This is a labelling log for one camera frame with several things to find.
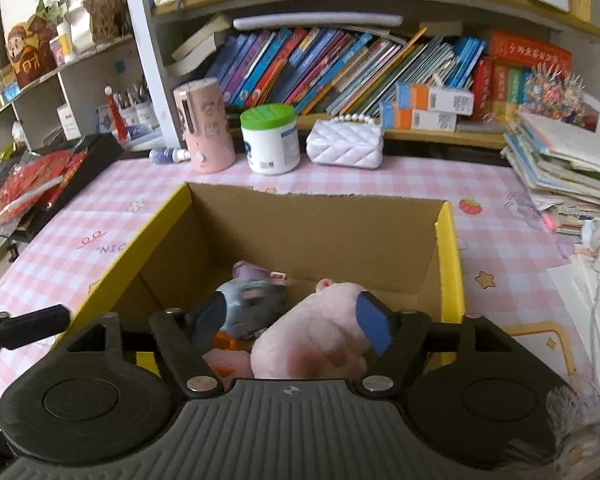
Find yellow cardboard box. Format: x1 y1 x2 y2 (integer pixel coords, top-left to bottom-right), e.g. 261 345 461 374
55 182 467 376

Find white rolled paper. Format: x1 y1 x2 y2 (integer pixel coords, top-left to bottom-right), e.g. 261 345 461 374
232 12 403 31

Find bundle of red packets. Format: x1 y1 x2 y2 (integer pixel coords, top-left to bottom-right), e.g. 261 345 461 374
0 150 88 226

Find row of colourful books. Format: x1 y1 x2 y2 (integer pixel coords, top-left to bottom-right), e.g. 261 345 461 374
205 27 488 118

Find pink cylindrical humidifier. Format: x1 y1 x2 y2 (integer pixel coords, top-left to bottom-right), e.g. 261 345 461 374
173 77 237 174

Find red fortune god bag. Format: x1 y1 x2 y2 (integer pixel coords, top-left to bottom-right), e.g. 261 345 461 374
5 17 58 88

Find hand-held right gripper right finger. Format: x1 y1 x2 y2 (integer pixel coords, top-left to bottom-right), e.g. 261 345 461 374
355 292 526 401

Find pink checked tablecloth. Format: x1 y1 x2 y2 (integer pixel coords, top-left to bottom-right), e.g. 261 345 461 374
0 152 596 411

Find colourful ornate headdress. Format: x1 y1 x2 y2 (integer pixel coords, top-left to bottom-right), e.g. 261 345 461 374
522 67 588 126

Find white bottle with yellow label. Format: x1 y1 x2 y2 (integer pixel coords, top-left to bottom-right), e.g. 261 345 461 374
55 22 76 63

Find white jar with green lid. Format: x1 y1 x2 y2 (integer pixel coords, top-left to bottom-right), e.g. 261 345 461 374
240 103 301 176

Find thick beige book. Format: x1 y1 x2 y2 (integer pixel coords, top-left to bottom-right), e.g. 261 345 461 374
172 15 233 76

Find red packets on black tray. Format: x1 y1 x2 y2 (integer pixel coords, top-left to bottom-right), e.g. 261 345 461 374
0 132 126 246

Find pink chick plush toy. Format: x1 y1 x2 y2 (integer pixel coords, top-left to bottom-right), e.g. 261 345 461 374
201 331 255 391

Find pink pig plush toy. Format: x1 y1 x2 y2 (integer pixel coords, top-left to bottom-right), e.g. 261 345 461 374
250 277 396 380

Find white card with red label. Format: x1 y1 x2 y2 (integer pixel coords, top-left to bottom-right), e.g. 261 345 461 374
57 105 83 141

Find grey purple plush toy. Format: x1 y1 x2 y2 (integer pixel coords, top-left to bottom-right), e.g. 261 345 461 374
215 260 291 338

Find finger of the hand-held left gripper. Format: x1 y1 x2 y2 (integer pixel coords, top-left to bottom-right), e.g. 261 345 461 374
0 304 73 376

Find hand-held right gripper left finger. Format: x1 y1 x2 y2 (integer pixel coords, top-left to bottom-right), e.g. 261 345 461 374
55 295 228 401

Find stack of paper booklets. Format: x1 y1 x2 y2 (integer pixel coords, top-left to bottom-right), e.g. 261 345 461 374
500 112 600 236

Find white bookshelf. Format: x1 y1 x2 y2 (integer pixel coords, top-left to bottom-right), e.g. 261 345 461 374
0 0 600 153

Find red boxed book set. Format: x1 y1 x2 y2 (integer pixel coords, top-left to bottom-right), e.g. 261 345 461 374
472 30 573 121

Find white quilted handbag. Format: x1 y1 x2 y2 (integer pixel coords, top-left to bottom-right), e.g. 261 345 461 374
306 114 385 169

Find orange blue medicine box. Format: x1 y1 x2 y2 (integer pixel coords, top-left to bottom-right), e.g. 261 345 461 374
396 82 475 115
380 101 458 132

